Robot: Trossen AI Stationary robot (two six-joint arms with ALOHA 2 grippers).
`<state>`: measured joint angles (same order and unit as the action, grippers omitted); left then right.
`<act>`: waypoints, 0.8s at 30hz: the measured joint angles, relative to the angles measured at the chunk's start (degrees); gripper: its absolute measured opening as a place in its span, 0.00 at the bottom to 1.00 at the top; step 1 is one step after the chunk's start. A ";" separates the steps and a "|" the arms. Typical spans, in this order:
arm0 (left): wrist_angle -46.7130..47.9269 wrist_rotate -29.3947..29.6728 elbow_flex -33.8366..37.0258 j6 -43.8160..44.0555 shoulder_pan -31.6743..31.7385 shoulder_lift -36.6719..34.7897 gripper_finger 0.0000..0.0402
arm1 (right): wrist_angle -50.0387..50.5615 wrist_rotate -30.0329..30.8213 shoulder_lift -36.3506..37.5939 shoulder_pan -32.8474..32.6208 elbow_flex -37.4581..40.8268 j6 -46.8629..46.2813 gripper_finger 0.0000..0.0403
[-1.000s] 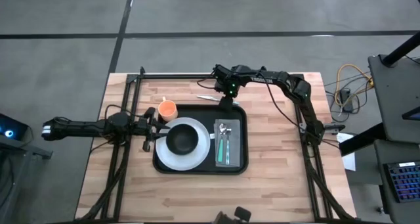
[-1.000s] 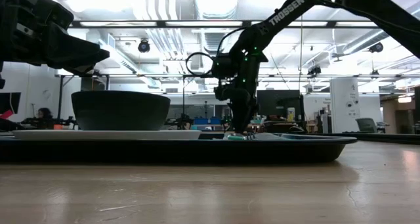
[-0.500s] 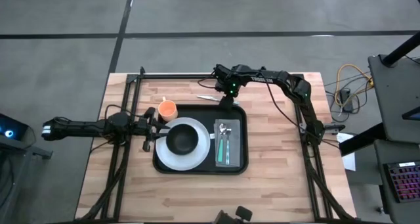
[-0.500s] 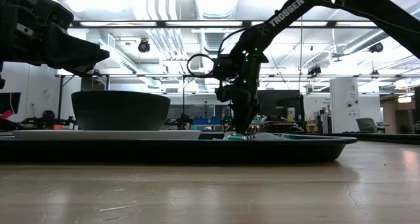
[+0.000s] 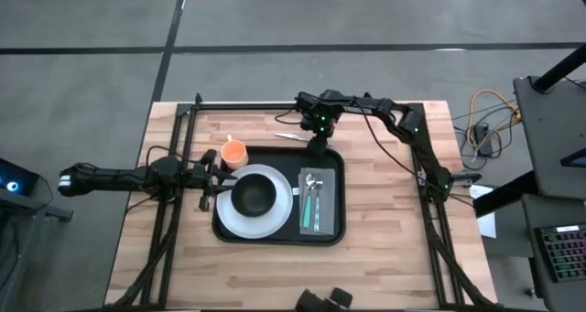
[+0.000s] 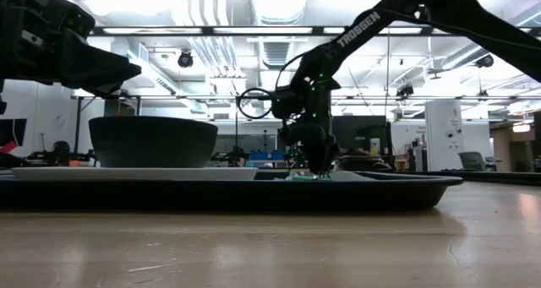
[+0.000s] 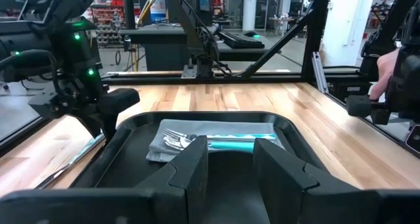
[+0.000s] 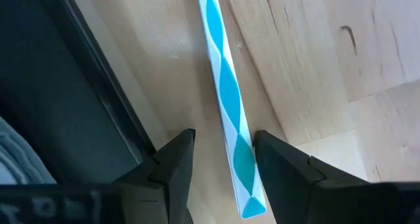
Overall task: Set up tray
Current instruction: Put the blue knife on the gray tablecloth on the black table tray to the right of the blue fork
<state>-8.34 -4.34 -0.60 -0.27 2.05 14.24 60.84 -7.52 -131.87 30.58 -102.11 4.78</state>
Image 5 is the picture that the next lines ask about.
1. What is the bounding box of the teal-handled spoon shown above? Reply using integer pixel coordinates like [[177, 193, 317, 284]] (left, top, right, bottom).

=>
[[312, 178, 324, 233]]

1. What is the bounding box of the spoon with solid teal handle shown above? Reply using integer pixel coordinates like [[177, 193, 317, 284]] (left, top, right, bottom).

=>
[[300, 173, 317, 229]]

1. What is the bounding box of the black boxy device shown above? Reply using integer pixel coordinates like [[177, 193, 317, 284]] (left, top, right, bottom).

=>
[[295, 286, 354, 312]]

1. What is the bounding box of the white paper sheet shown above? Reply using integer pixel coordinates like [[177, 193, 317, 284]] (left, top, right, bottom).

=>
[[469, 183, 498, 239]]

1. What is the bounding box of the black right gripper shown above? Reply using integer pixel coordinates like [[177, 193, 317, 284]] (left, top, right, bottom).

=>
[[296, 90, 342, 156]]

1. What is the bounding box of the black device with blue light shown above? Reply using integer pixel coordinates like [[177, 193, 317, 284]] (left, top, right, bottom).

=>
[[0, 157, 41, 197]]

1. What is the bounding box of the knife with patterned teal handle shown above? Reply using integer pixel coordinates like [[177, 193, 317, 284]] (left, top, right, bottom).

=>
[[273, 132, 312, 144]]

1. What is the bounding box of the black power adapter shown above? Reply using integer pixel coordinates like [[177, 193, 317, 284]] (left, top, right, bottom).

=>
[[472, 123, 494, 158]]

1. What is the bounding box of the black aluminium table frame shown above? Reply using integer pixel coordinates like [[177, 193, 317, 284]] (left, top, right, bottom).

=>
[[103, 91, 499, 311]]

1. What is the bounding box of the orange cup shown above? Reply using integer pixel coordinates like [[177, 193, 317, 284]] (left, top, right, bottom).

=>
[[220, 134, 250, 172]]

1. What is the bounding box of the dark metal stand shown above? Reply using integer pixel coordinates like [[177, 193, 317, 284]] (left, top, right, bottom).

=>
[[0, 192, 74, 312]]

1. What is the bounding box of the black plastic tray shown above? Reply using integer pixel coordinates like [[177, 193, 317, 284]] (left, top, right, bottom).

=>
[[211, 145, 348, 248]]

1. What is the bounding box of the grey napkin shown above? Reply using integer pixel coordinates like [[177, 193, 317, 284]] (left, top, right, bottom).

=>
[[291, 166, 338, 237]]

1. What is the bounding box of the black desk leg bar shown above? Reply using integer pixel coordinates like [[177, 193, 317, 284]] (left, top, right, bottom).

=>
[[472, 169, 535, 220]]

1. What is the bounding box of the dark desk under keyboard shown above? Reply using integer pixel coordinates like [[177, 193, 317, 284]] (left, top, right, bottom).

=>
[[521, 195, 586, 312]]

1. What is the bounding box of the dark round bowl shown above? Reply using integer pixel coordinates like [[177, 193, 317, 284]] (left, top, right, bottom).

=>
[[230, 172, 278, 219]]

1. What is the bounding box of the dark grey desk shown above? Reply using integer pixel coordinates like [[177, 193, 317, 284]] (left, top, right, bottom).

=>
[[512, 75, 586, 199]]

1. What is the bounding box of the black monitor with blue screen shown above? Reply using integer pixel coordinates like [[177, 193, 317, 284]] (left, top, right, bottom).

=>
[[560, 146, 586, 169]]

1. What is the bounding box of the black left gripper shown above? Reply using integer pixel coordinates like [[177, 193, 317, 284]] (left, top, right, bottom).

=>
[[185, 148, 239, 212]]

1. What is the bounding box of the black round pole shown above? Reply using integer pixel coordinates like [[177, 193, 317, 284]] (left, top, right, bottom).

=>
[[532, 43, 586, 94]]

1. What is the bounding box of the yellow cable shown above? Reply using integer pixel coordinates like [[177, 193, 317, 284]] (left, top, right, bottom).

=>
[[465, 88, 523, 149]]

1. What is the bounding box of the backlit computer keyboard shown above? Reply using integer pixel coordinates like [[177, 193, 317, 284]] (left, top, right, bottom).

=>
[[535, 223, 586, 285]]

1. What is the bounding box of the white round plate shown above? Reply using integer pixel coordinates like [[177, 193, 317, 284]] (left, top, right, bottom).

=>
[[215, 163, 295, 241]]

